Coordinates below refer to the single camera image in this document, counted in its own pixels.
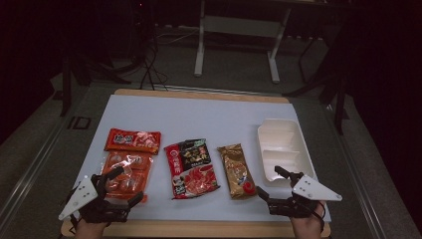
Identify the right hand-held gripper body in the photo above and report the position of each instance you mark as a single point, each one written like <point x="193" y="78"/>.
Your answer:
<point x="312" y="191"/>

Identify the white table sheet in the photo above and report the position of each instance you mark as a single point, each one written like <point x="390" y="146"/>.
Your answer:
<point x="199" y="116"/>

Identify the person's left hand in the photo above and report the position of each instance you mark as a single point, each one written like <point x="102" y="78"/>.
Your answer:
<point x="90" y="230"/>

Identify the white divided plastic tray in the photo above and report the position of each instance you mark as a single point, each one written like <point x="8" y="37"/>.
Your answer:
<point x="282" y="136"/>

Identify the orange snack packet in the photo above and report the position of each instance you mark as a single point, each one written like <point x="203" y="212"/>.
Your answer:
<point x="132" y="141"/>

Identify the person's right hand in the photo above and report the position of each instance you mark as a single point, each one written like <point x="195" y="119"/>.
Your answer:
<point x="308" y="227"/>

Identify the white metal table frame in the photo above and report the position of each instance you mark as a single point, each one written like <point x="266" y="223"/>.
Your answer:
<point x="239" y="26"/>

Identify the gold snack packet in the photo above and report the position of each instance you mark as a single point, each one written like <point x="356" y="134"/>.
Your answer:
<point x="237" y="169"/>

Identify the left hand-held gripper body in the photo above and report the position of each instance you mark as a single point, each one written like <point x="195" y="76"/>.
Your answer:
<point x="79" y="195"/>

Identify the red and black soup packet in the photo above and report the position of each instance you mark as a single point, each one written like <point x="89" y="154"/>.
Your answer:
<point x="192" y="172"/>

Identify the black metal stand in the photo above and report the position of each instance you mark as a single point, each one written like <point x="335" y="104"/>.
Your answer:
<point x="66" y="86"/>
<point x="338" y="99"/>

